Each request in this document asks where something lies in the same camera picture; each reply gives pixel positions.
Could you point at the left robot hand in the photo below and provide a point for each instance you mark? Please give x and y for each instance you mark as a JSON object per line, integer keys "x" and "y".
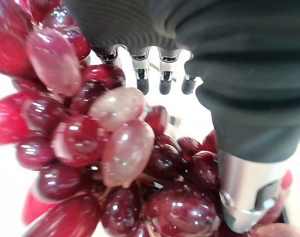
{"x": 238, "y": 61}

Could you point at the red grape bunch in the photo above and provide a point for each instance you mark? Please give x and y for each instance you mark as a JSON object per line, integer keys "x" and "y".
{"x": 95, "y": 138}

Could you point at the orange-brown round fruit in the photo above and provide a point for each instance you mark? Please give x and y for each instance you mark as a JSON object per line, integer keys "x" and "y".
{"x": 280, "y": 230}

